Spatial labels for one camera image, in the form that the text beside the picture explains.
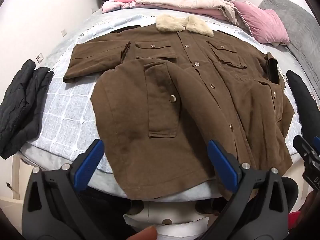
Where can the pink pillow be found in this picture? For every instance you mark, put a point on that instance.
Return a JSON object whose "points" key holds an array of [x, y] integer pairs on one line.
{"points": [[262, 22]]}

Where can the pink and beige comforter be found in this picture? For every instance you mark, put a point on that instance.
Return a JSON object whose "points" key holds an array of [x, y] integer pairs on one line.
{"points": [[180, 3]]}

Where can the black puffer jacket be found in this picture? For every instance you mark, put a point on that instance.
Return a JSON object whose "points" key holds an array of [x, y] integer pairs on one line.
{"points": [[22, 105]]}

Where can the white wall socket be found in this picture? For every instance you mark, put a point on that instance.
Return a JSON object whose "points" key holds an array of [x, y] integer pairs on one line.
{"points": [[64, 32], [39, 57]]}

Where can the brown coat with fur collar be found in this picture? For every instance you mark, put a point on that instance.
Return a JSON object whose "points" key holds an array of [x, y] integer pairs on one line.
{"points": [[162, 105]]}

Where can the light blue checked blanket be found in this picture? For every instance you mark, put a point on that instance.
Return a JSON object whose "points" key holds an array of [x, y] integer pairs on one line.
{"points": [[67, 110]]}

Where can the small beige cloth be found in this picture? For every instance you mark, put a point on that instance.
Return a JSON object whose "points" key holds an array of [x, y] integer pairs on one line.
{"points": [[275, 44]]}

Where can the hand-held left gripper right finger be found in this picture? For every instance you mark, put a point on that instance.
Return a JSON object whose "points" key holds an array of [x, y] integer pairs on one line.
{"points": [[222, 165]]}

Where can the beige bed frame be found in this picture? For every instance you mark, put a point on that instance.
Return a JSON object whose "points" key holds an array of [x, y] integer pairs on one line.
{"points": [[12, 177]]}

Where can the grey bed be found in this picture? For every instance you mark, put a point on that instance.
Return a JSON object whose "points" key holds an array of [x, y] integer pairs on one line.
{"points": [[62, 37]]}

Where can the person's left hand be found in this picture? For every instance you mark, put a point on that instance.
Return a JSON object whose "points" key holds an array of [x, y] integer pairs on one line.
{"points": [[143, 233]]}

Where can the person's white printed clothing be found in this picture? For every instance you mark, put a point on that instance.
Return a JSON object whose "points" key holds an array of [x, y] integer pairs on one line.
{"points": [[175, 220]]}

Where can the black folded garment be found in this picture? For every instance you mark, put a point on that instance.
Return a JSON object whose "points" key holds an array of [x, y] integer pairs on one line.
{"points": [[302, 100]]}

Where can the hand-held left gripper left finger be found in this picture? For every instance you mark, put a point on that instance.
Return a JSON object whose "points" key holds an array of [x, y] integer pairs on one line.
{"points": [[92, 160]]}

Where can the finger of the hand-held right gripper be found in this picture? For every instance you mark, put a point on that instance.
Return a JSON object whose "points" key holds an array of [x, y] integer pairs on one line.
{"points": [[303, 147]]}

